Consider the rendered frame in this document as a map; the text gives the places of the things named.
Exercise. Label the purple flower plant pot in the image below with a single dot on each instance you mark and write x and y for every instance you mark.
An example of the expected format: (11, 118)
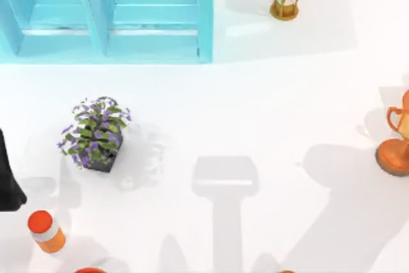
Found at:
(96, 138)

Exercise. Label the light blue rack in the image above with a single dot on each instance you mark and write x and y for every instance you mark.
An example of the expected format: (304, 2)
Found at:
(153, 14)

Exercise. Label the golden brown object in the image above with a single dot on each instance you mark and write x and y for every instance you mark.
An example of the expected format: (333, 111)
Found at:
(286, 271)

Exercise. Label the red round object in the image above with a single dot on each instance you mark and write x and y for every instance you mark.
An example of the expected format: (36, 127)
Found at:
(89, 270)

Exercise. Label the orange bottle with red cap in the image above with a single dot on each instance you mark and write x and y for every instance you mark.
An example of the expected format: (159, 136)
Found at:
(48, 234)

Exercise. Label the orange trophy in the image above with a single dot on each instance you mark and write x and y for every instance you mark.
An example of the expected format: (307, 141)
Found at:
(396, 154)

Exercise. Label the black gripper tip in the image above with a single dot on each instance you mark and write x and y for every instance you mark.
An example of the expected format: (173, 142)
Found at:
(8, 183)

